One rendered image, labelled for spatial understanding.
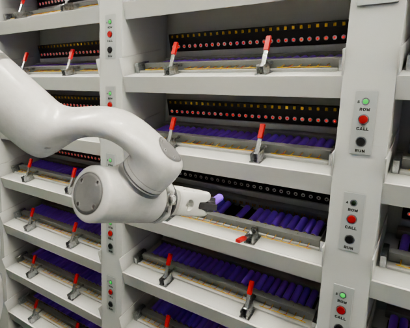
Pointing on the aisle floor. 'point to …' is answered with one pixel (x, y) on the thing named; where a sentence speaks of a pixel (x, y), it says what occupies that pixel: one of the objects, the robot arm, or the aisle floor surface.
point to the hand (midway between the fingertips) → (203, 203)
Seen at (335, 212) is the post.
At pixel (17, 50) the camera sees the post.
